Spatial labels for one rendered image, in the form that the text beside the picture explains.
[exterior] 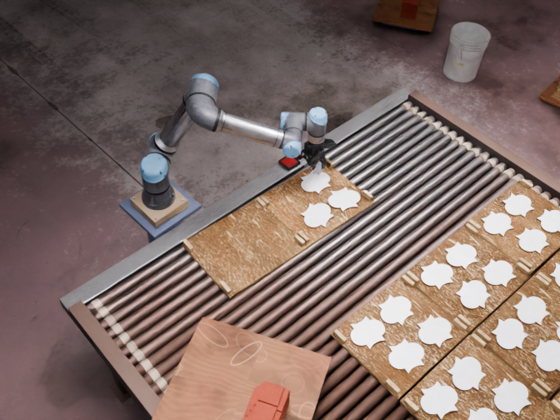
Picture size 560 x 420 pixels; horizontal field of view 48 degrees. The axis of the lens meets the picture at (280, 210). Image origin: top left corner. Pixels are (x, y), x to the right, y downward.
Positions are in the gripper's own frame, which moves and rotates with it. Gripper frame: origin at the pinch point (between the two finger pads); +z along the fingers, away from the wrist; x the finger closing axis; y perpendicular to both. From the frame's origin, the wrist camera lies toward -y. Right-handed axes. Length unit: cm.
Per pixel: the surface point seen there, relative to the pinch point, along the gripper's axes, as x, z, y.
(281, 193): -4.8, 9.0, 16.7
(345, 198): 16.4, 7.9, -3.5
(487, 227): 68, 8, -41
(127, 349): 19, 11, 112
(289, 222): 10.4, 9.0, 24.5
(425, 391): 102, 8, 38
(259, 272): 23, 9, 51
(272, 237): 12.6, 9.0, 35.8
